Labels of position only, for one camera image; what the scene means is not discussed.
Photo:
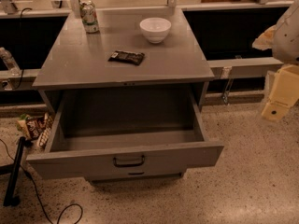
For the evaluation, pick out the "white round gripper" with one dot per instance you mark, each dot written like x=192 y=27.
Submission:
x=287 y=37

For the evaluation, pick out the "dark rxbar chocolate wrapper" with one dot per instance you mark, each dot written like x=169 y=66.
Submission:
x=134 y=58

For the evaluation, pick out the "grey metal drawer cabinet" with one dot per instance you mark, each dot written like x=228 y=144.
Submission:
x=78 y=61

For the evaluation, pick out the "open grey top drawer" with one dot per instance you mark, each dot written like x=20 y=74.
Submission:
x=121 y=134

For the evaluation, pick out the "white ceramic bowl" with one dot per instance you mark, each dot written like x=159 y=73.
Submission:
x=155 y=30

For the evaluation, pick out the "green soda can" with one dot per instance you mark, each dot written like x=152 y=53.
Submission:
x=88 y=16

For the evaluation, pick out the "patterned snack packet on floor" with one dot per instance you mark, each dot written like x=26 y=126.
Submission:
x=45 y=135

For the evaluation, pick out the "snack bag on floor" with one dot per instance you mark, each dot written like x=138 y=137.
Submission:
x=31 y=127

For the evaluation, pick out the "clear plastic bottle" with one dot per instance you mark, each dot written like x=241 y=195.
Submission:
x=10 y=62

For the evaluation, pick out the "black stand leg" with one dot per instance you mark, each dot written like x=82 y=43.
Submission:
x=13 y=170

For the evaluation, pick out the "grey right side rail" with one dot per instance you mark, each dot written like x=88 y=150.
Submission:
x=244 y=67

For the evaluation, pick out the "grey rail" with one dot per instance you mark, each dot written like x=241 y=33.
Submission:
x=24 y=82
x=244 y=67

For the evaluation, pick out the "metal bracket under rail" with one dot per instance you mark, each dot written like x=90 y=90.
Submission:
x=226 y=84

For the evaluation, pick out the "black drawer handle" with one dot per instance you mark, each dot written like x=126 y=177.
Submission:
x=129 y=163

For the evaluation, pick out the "grey left side rail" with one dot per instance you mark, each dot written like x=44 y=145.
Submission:
x=24 y=82

